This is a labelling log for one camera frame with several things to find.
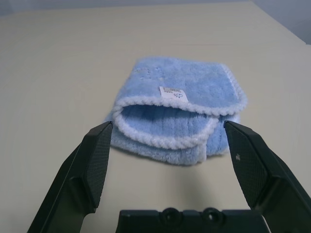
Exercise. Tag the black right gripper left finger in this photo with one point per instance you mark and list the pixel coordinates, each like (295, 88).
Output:
(80, 174)

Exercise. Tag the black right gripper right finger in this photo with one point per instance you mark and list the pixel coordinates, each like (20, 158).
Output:
(262, 174)

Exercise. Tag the folded blue towel white trim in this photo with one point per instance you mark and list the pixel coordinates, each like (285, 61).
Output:
(194, 82)

